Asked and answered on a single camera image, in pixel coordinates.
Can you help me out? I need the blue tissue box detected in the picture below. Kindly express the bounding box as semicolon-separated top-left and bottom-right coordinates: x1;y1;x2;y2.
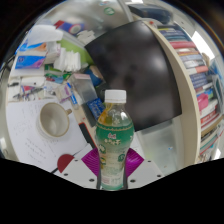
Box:
14;42;48;70

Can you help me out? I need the flat round red coaster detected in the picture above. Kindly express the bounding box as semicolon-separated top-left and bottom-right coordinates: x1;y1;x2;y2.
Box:
56;153;76;174

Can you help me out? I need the white paper sheet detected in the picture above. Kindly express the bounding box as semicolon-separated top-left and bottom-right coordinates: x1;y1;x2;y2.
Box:
5;99;90;173

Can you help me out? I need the white paper cup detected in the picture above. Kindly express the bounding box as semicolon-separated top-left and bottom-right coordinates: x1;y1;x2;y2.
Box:
36;101;74;140

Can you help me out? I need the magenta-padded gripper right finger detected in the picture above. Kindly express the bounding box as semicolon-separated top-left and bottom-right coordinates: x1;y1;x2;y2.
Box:
124;147;165;190

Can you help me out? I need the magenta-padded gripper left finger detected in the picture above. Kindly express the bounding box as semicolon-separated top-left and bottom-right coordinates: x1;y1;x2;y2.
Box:
61;147;101;190

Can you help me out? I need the white napkin stack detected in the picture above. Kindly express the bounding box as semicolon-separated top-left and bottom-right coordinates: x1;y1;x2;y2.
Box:
52;47;82;72

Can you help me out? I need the black computer monitor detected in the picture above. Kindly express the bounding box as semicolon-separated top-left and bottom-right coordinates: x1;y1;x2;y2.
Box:
83;19;184;133

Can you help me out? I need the green-labelled clear drink bottle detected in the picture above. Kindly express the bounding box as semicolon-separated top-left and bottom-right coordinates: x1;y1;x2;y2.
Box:
95;88;136;192

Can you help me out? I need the small blue box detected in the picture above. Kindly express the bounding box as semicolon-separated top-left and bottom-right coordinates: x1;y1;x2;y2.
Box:
86;97;106;121

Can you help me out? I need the wall shelf with books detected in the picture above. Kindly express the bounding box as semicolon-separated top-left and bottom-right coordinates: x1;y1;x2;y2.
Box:
126;3;224;165

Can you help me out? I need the clear plastic container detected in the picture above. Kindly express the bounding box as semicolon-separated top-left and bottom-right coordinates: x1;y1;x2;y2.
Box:
67;72;99;105

